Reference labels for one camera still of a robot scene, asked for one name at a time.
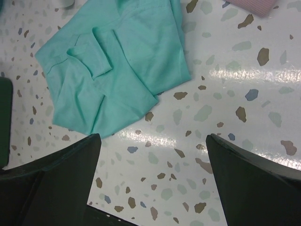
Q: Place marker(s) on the teal tank top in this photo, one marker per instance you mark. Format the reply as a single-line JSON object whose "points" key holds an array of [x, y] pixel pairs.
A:
{"points": [[107, 65]]}

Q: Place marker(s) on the dark green organizer tray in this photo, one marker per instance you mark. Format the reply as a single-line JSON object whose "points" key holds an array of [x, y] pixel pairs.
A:
{"points": [[6, 97]]}

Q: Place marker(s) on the pink tank top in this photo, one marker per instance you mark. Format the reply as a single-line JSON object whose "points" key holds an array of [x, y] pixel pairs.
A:
{"points": [[259, 7]]}

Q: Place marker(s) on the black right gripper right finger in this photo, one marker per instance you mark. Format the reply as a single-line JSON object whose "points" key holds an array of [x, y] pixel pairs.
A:
{"points": [[254, 191]]}

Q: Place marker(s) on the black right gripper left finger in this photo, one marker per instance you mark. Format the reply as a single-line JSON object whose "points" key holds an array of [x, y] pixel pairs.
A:
{"points": [[52, 190]]}

